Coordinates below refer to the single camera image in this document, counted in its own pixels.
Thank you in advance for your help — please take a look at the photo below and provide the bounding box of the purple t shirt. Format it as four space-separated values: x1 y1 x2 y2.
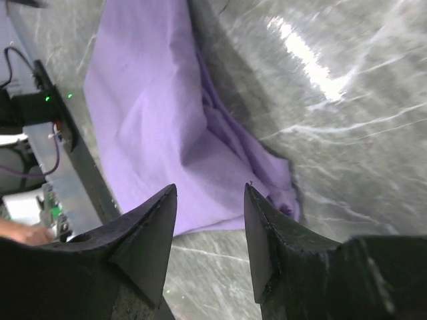
84 1 300 235

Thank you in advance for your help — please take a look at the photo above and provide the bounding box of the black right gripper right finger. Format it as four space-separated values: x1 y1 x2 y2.
244 185 426 319

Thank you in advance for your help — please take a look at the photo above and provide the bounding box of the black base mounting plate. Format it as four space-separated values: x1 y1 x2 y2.
34 60 120 223

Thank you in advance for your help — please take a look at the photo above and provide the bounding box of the aluminium frame rail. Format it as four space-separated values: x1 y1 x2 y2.
6 6 101 241

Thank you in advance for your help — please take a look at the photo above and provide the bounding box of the person hand at edge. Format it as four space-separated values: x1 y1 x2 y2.
1 219 54 246

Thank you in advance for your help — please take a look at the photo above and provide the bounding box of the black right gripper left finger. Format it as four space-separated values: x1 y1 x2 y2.
1 184 177 319

